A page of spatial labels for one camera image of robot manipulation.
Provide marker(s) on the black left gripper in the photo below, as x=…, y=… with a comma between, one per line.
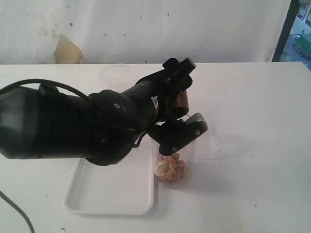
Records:
x=167, y=83

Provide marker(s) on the pile of brown cubes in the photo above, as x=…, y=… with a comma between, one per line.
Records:
x=172, y=170

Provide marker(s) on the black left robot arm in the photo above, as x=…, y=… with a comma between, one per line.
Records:
x=43, y=119

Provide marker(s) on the clear domed shaker lid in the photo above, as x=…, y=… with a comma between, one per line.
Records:
x=208, y=146

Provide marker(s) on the clear plastic shaker cup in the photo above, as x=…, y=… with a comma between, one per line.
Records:
x=187, y=153

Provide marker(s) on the translucent frosted plastic cup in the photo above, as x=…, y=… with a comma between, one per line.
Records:
x=118, y=74

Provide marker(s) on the white rectangular plastic tray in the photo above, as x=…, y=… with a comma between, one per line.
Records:
x=124, y=189

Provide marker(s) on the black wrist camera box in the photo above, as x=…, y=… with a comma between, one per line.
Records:
x=175, y=134

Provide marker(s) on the black metal window post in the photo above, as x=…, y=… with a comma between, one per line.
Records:
x=288, y=23

